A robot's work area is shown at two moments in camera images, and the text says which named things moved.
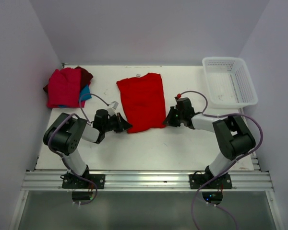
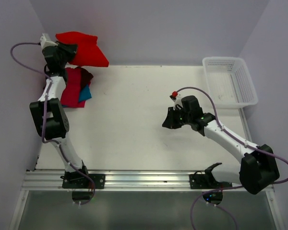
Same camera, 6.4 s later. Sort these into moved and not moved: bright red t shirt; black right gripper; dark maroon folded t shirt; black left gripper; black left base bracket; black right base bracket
Moved: bright red t shirt; black left gripper
Not moved: black right gripper; black left base bracket; black right base bracket; dark maroon folded t shirt
